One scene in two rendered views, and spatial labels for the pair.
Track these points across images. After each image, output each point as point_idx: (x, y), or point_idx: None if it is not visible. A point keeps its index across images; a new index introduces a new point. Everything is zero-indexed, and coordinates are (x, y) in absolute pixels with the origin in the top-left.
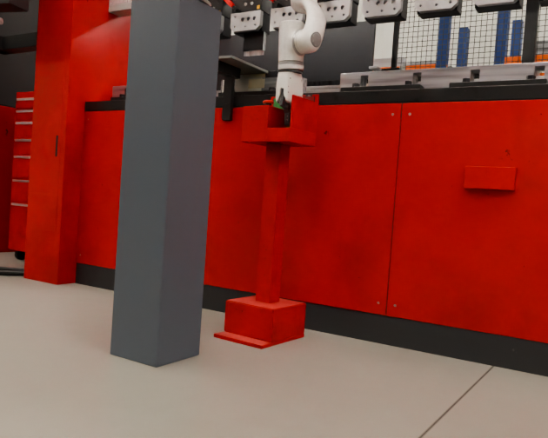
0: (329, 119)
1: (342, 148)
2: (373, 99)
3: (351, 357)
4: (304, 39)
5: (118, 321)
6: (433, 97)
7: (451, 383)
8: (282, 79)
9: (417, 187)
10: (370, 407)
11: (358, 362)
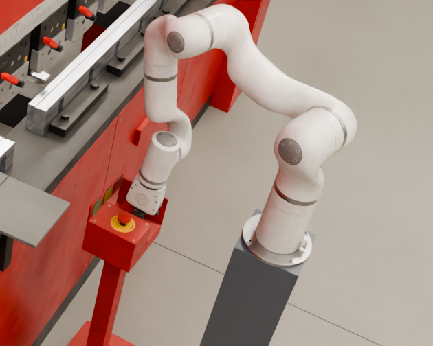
0: (78, 171)
1: (82, 186)
2: (105, 128)
3: (139, 311)
4: (188, 152)
5: None
6: (132, 96)
7: (179, 263)
8: (163, 195)
9: (115, 167)
10: None
11: (152, 308)
